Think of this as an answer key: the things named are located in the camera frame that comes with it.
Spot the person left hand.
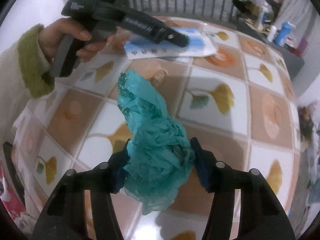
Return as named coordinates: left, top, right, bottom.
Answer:
left=38, top=18, right=116, bottom=63

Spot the patterned tablecloth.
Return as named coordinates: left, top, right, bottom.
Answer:
left=11, top=15, right=302, bottom=240

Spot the green cuffed white sleeve forearm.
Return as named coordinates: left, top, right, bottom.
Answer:
left=1, top=24, right=55, bottom=144

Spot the small white bottle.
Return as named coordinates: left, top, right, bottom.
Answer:
left=267, top=25, right=277, bottom=42

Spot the teal plastic bag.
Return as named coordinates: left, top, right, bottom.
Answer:
left=117, top=70, right=195, bottom=215

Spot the blue medicine tablet box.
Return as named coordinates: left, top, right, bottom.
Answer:
left=124, top=27, right=218, bottom=60

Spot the blue pump bottle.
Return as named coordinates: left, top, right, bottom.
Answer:
left=274, top=22, right=296, bottom=47

